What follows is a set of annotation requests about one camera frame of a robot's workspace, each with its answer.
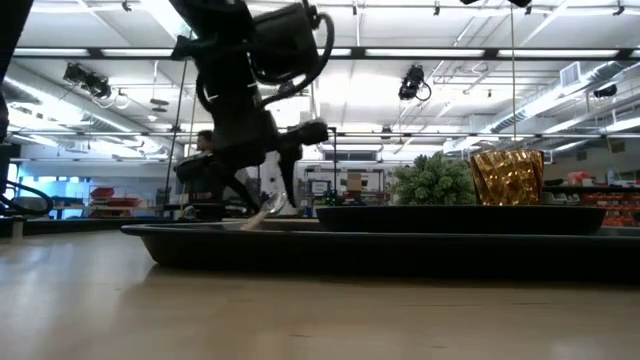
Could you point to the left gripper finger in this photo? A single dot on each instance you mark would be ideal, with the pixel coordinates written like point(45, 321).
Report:
point(240, 187)
point(290, 175)

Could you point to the silver spoon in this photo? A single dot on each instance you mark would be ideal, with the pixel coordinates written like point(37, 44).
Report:
point(274, 203)

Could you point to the black plastic tray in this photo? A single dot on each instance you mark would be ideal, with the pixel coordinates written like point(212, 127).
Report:
point(380, 255)

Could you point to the amber glass cup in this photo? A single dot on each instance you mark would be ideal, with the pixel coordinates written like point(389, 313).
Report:
point(507, 177)

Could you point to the dark grey plate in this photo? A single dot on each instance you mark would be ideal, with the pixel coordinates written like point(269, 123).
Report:
point(460, 221)

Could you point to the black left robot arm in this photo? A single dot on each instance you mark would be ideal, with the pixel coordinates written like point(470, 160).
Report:
point(220, 25)

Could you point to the white cylindrical tank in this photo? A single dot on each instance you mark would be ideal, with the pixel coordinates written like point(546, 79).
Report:
point(272, 175)

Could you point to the blue and white sign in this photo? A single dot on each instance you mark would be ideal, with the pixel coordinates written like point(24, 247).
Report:
point(318, 187)

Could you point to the person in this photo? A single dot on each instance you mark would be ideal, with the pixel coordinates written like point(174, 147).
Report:
point(197, 192)

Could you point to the cardboard box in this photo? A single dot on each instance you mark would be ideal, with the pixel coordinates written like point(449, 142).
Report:
point(354, 182)

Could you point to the white ceiling air vent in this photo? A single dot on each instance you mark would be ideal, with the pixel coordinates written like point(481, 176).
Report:
point(570, 75)

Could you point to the red storage bins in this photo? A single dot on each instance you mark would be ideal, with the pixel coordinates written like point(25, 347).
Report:
point(117, 201)

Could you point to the small black ceiling device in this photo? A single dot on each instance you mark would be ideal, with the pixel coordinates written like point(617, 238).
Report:
point(606, 91)

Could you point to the green artificial plant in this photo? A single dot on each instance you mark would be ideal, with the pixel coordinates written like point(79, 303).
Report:
point(432, 182)

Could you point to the black ceiling light cluster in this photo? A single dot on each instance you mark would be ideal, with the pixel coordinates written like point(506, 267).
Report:
point(90, 82)

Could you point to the pink box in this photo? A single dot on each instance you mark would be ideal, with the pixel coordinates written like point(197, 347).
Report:
point(578, 178)

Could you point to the shelf with storage bins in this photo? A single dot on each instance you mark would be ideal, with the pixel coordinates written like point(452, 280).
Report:
point(610, 205)

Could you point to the black metal stand frame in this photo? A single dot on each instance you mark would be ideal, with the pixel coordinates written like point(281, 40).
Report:
point(334, 165)

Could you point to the black overhead frame bar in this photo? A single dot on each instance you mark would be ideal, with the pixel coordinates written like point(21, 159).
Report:
point(425, 52)

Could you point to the black hanging camera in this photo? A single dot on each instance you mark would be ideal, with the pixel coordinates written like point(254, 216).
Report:
point(412, 82)

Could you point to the black table edge frame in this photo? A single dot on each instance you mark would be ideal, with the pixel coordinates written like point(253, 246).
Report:
point(90, 226)

